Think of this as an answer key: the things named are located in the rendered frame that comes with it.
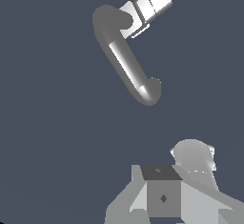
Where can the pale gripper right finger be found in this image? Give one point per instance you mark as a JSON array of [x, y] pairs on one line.
[[197, 202]]

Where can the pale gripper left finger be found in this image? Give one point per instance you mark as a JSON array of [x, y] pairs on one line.
[[139, 199]]

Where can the grey rounded faucet knob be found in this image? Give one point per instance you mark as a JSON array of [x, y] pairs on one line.
[[193, 156]]

